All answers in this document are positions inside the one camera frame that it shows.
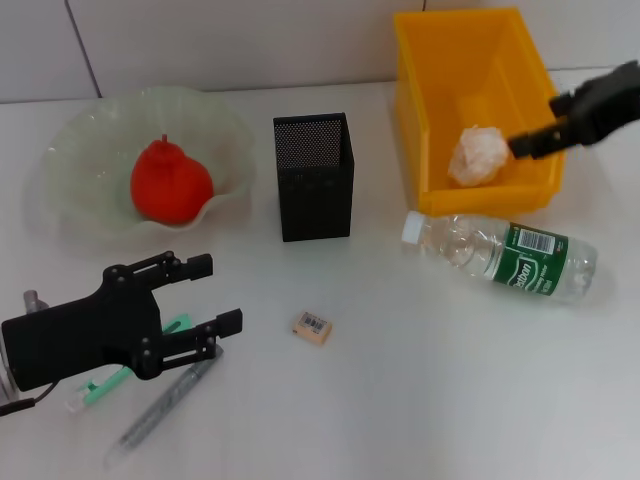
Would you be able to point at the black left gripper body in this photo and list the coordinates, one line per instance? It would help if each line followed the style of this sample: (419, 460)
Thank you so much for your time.
(85, 340)

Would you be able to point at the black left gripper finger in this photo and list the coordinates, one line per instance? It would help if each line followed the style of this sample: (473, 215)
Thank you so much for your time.
(197, 266)
(227, 324)

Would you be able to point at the green utility knife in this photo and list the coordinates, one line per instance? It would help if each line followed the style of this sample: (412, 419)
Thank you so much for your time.
(180, 322)

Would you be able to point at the white paper ball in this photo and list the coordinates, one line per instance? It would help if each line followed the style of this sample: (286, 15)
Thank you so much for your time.
(477, 157)

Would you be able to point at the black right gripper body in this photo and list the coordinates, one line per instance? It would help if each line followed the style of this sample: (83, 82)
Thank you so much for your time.
(610, 100)

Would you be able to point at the beige eraser with barcode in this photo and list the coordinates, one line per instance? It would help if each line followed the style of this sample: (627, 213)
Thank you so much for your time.
(312, 327)

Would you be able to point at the yellow plastic bin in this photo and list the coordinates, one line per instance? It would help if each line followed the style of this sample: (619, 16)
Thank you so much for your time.
(450, 75)

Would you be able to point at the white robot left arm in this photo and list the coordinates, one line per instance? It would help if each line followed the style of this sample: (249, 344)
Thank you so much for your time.
(6, 375)

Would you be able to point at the black mesh pen holder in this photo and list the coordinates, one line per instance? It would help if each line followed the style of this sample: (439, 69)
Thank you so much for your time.
(317, 200)

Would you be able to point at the left gripper silver connector plug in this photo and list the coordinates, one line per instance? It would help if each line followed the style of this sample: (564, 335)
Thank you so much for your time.
(34, 300)

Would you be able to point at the clear green-label water bottle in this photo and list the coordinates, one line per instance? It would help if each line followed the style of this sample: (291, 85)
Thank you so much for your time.
(500, 252)

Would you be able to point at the grey marker pen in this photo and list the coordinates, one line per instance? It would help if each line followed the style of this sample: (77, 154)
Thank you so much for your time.
(165, 400)

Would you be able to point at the red pear-shaped fruit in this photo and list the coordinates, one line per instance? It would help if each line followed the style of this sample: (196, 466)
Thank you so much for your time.
(170, 185)

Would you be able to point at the pale green glass fruit plate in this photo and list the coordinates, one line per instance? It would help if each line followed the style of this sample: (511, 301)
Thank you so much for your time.
(95, 140)

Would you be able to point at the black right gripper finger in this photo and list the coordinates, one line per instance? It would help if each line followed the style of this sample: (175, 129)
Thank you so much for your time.
(567, 100)
(537, 142)

